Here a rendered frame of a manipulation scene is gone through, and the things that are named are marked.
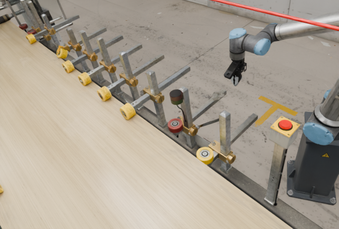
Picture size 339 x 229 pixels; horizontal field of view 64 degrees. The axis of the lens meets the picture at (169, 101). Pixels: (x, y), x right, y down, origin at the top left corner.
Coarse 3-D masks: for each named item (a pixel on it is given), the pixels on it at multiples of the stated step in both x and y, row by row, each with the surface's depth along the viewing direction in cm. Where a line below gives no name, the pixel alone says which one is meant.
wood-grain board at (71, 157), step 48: (0, 48) 248; (0, 96) 189; (48, 96) 181; (96, 96) 173; (0, 144) 153; (48, 144) 148; (96, 144) 142; (144, 144) 137; (48, 192) 125; (96, 192) 121; (144, 192) 117; (192, 192) 114; (240, 192) 111
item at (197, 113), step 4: (224, 92) 164; (208, 100) 160; (212, 100) 160; (216, 100) 161; (204, 104) 158; (208, 104) 157; (212, 104) 160; (200, 108) 156; (204, 108) 156; (208, 108) 159; (196, 112) 154; (200, 112) 154; (192, 116) 153; (196, 116) 153; (192, 120) 152; (180, 132) 148
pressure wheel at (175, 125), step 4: (172, 120) 146; (176, 120) 146; (180, 120) 145; (168, 124) 144; (172, 124) 144; (176, 124) 144; (180, 124) 143; (168, 128) 144; (172, 128) 142; (176, 128) 141; (180, 128) 142; (172, 132) 144; (176, 132) 143
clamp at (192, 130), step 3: (180, 117) 152; (183, 123) 148; (183, 126) 147; (192, 126) 146; (183, 129) 148; (186, 129) 145; (189, 129) 144; (192, 129) 144; (195, 129) 144; (186, 132) 148; (189, 132) 145; (192, 132) 144; (195, 132) 146; (189, 135) 147; (192, 135) 145
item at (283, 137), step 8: (280, 120) 94; (288, 120) 94; (272, 128) 92; (280, 128) 92; (296, 128) 91; (272, 136) 95; (280, 136) 92; (288, 136) 89; (296, 136) 94; (280, 144) 94; (288, 144) 92
